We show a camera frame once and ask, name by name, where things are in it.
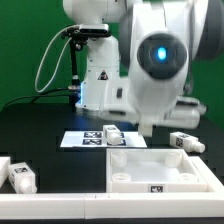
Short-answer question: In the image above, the white U-shaped fence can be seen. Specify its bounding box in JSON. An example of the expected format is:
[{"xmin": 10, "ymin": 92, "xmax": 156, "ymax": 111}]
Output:
[{"xmin": 0, "ymin": 157, "xmax": 224, "ymax": 220}]

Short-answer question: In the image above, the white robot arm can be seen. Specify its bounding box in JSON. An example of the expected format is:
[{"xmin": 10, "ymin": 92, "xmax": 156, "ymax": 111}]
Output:
[{"xmin": 63, "ymin": 0, "xmax": 224, "ymax": 136}]

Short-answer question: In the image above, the white tag paper sheet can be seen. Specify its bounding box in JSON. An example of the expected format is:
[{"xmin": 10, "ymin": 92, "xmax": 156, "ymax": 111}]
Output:
[{"xmin": 60, "ymin": 131, "xmax": 147, "ymax": 148}]

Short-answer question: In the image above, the grey camera cable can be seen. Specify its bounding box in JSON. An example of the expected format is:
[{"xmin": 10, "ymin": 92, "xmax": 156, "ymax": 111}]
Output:
[{"xmin": 34, "ymin": 24, "xmax": 78, "ymax": 94}]

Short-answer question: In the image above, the black cable on table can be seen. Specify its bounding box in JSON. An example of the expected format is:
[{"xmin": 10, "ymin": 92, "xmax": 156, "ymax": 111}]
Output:
[{"xmin": 1, "ymin": 87, "xmax": 73, "ymax": 111}]

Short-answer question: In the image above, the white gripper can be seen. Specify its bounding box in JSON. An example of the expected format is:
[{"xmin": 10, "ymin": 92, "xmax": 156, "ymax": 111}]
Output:
[{"xmin": 99, "ymin": 97, "xmax": 207, "ymax": 129}]

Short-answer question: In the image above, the black camera on stand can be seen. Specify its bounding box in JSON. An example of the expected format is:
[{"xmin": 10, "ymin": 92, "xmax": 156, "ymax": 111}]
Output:
[{"xmin": 61, "ymin": 24, "xmax": 111, "ymax": 112}]

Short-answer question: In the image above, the white square tabletop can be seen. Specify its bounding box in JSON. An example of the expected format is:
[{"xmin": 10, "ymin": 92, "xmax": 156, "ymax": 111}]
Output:
[{"xmin": 106, "ymin": 148, "xmax": 208, "ymax": 193}]

